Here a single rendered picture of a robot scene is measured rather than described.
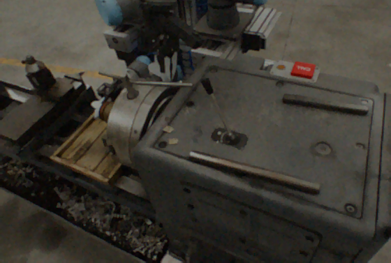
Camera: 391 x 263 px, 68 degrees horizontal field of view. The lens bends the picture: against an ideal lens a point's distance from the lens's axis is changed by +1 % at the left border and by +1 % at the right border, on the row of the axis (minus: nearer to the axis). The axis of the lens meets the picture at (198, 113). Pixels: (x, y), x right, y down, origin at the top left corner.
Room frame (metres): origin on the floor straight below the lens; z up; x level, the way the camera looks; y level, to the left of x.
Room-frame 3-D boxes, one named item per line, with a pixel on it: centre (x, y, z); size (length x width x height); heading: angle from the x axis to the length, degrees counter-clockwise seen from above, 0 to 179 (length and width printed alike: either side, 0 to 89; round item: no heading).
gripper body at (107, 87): (0.91, 0.32, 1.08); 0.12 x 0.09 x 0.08; 148
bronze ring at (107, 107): (0.78, 0.30, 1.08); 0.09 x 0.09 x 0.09; 58
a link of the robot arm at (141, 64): (1.04, 0.23, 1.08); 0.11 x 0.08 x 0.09; 148
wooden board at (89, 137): (0.84, 0.40, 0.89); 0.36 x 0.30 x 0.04; 148
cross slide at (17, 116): (1.05, 0.71, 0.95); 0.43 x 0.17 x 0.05; 148
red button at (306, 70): (0.66, -0.32, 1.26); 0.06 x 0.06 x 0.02; 58
